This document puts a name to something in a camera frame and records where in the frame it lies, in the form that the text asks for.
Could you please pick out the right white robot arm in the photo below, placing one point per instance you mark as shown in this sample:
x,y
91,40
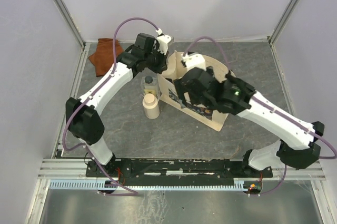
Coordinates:
x,y
296,146

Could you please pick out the beige pump bottle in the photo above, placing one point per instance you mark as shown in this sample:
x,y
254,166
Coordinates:
x,y
150,105

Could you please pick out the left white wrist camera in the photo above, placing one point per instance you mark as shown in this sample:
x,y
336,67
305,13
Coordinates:
x,y
164,41

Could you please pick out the blue slotted cable duct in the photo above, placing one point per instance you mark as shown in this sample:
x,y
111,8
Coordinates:
x,y
157,183

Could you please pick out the small circuit board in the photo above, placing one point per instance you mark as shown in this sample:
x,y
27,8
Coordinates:
x,y
254,188

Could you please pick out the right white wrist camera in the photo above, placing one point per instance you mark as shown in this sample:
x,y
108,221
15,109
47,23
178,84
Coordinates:
x,y
193,60

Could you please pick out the aluminium frame rail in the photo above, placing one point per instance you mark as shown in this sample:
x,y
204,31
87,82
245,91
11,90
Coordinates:
x,y
63,169

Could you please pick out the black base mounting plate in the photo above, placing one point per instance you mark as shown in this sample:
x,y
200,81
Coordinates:
x,y
128,168

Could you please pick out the square perfume bottle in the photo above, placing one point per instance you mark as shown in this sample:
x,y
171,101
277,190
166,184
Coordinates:
x,y
150,85

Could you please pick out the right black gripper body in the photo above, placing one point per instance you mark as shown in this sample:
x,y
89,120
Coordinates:
x,y
198,101

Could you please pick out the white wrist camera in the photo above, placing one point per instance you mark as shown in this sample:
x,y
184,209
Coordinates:
x,y
164,41
193,60

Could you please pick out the brown folded towel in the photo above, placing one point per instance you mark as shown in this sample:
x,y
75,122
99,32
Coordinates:
x,y
102,59

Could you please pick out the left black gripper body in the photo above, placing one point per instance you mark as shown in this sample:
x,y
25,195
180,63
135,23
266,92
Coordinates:
x,y
155,60

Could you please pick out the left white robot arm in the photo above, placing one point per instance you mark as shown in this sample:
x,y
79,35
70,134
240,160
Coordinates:
x,y
83,114

